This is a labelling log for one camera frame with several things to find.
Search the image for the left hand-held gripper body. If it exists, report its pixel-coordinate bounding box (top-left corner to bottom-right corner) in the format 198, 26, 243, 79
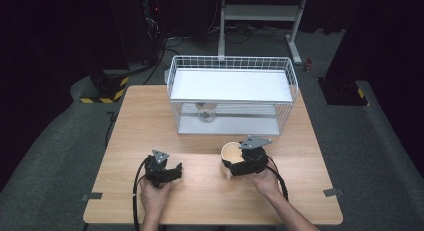
143, 149, 173, 189

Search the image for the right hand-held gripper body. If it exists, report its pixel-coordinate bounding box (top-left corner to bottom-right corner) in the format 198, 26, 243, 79
238, 135, 274, 176

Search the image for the cream mug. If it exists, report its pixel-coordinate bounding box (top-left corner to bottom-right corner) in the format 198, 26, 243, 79
219, 141, 249, 181

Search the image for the white wire shelf rack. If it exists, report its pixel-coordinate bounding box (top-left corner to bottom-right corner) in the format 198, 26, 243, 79
165, 55, 300, 138

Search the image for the person's left hand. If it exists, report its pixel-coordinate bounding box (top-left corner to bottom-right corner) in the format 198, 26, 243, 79
139, 180, 174, 223

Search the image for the person's right hand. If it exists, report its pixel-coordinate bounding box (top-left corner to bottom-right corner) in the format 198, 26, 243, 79
246, 155, 284, 201

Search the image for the grey tape piece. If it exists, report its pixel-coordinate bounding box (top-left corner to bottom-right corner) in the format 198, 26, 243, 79
323, 188, 346, 198
81, 192, 104, 202

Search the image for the black yellow striped base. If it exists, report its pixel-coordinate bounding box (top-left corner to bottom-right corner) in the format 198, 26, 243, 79
79, 70, 130, 104
318, 77, 370, 107

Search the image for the black equipment tower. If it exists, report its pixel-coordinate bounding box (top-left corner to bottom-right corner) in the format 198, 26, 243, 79
109, 0, 166, 66

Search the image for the white metal stand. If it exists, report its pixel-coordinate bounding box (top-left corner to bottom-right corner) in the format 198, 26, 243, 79
217, 0, 309, 66

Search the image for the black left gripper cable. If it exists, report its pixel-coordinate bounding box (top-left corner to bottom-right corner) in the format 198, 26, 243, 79
132, 157, 151, 231

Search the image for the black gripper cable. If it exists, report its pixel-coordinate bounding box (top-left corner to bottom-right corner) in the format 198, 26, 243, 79
132, 157, 151, 231
264, 155, 290, 202

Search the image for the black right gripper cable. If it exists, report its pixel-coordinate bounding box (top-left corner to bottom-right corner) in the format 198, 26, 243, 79
264, 155, 290, 202

